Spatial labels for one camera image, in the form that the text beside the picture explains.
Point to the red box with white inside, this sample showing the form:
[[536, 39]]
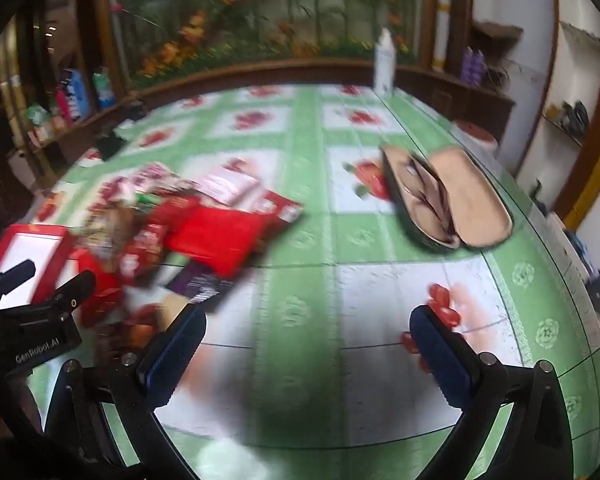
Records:
[[25, 260]]

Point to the purple snack packet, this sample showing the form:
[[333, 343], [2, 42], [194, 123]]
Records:
[[200, 285]]

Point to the purple bottle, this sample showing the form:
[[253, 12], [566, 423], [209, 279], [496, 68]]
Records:
[[466, 66], [478, 67]]

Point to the black cup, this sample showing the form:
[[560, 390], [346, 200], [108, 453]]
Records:
[[111, 146]]

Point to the green floral tablecloth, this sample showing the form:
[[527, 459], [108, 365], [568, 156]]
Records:
[[305, 185]]

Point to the green bag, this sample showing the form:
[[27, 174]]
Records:
[[37, 116]]

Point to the flower wall mural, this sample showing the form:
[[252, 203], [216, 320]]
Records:
[[260, 15]]

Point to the open beige glasses case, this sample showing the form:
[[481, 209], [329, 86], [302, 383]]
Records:
[[480, 200]]

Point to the white shoe shelf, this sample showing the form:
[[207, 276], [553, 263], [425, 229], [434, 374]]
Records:
[[582, 60]]

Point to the brown framed glasses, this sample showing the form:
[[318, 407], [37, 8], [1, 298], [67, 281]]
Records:
[[430, 195]]

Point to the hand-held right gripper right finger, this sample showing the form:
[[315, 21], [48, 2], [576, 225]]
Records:
[[442, 360]]

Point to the dark shoes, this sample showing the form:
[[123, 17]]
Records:
[[575, 116]]

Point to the blue thermos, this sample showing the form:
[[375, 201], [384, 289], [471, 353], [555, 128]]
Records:
[[77, 92]]

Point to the red topped round stool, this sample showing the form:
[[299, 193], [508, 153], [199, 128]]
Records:
[[475, 132]]

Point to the white plastic bottle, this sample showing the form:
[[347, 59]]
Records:
[[384, 62]]

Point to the red thermos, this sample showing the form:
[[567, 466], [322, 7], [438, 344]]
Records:
[[64, 104]]

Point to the dark blue cloth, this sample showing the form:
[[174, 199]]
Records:
[[591, 270]]

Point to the green plastic bottle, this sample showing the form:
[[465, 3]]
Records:
[[103, 89]]

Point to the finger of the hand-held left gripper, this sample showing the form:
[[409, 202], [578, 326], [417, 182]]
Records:
[[77, 285], [10, 276]]

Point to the pile of mixed snack packets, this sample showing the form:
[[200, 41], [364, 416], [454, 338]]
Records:
[[210, 235]]

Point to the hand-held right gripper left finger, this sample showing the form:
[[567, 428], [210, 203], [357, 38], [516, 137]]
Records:
[[172, 360]]

